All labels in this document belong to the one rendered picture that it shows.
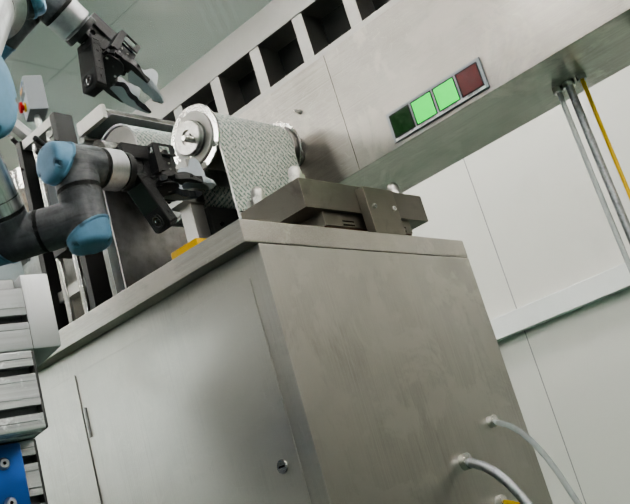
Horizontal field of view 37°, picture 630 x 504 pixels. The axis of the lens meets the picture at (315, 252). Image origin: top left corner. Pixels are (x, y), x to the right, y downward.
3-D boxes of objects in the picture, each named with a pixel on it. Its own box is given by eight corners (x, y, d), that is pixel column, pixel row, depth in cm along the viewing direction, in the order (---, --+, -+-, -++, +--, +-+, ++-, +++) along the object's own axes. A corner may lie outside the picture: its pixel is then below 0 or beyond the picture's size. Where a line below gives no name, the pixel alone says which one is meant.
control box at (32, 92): (19, 123, 245) (12, 89, 248) (45, 121, 248) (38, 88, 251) (22, 109, 239) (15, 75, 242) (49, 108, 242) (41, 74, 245)
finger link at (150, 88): (177, 81, 192) (139, 53, 189) (168, 97, 188) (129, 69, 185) (170, 90, 194) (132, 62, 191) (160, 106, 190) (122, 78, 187)
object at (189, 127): (179, 116, 199) (202, 124, 194) (187, 117, 200) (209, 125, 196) (171, 150, 200) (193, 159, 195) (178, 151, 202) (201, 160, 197)
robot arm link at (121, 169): (117, 178, 164) (90, 198, 169) (137, 180, 167) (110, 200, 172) (107, 139, 166) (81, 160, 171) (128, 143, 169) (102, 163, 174)
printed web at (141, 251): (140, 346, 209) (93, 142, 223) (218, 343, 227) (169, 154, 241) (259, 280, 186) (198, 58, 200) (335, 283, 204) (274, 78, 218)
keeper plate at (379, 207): (370, 241, 184) (354, 190, 187) (400, 243, 191) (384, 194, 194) (380, 236, 182) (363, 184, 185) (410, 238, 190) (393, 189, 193)
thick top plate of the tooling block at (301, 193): (247, 241, 182) (239, 212, 184) (373, 250, 213) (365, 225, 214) (306, 206, 173) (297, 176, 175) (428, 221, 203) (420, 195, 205)
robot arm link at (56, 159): (38, 196, 160) (28, 151, 162) (92, 201, 168) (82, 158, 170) (64, 175, 155) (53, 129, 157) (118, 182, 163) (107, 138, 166)
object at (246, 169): (241, 227, 189) (218, 145, 194) (317, 234, 207) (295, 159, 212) (243, 226, 189) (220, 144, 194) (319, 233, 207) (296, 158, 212)
